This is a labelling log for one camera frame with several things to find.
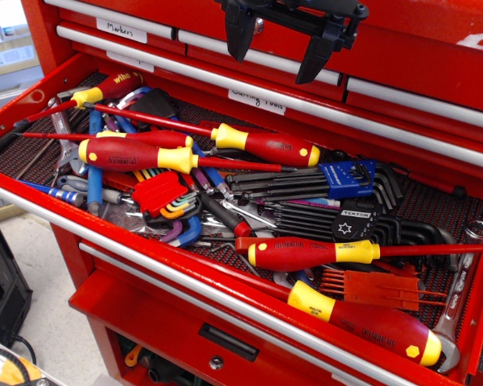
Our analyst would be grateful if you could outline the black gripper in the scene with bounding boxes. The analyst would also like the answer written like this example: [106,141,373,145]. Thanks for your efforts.
[220,1,369,84]

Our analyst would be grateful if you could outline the white Cutting Tools label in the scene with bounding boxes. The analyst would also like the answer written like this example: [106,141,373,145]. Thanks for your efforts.
[228,89,287,116]

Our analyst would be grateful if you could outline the red metal tool chest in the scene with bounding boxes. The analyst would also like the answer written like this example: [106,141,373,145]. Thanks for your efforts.
[20,0,483,386]

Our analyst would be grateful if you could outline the white Markers label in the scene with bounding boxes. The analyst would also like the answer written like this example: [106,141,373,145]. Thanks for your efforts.
[96,18,147,43]

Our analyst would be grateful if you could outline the slim red yellow screwdriver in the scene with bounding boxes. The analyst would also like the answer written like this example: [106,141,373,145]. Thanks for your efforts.
[15,130,194,148]

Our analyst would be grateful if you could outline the red wiha screwdriver back left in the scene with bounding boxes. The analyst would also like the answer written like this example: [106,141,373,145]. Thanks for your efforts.
[13,71,144,129]

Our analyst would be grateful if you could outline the blue hex key holder set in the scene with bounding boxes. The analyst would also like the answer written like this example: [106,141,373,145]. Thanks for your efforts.
[225,159,403,211]

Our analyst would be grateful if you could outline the red holder coloured hex keys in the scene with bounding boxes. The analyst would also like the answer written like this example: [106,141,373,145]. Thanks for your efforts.
[131,171,196,221]

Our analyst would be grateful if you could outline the black Tekton torx key set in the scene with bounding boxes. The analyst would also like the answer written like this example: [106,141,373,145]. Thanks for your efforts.
[261,200,460,273]

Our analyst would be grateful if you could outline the black red small screwdriver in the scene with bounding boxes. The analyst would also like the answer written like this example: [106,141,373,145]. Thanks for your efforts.
[197,191,252,237]

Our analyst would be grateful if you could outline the blue purple large hex keys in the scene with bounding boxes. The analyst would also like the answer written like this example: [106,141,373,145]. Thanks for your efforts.
[160,216,202,247]

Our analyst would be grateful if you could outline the silver adjustable wrench left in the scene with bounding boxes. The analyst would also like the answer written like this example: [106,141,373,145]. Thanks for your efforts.
[47,96,88,176]

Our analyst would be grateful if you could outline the open red tool drawer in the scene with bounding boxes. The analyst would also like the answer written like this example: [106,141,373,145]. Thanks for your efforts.
[0,50,483,385]

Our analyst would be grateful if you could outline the blue striped precision screwdriver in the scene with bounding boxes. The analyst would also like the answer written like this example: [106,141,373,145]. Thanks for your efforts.
[19,179,84,207]

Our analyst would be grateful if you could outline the silver combination wrench right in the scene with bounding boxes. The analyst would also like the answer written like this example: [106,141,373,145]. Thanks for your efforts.
[432,220,483,374]

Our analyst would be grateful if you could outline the orange red plastic key holder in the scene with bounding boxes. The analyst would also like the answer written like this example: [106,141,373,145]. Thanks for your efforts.
[319,270,448,311]

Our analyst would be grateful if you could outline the large red yellow screwdriver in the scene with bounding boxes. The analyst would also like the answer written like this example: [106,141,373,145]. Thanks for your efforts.
[212,264,443,367]

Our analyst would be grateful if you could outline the black box on floor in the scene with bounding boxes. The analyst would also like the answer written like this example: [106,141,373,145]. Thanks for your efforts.
[0,230,32,347]

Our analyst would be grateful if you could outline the blue handled nut driver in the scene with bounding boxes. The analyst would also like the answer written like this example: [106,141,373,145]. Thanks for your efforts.
[87,110,102,216]

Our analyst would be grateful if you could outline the grey handled screwdriver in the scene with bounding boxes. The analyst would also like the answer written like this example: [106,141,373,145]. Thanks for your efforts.
[56,175,127,203]

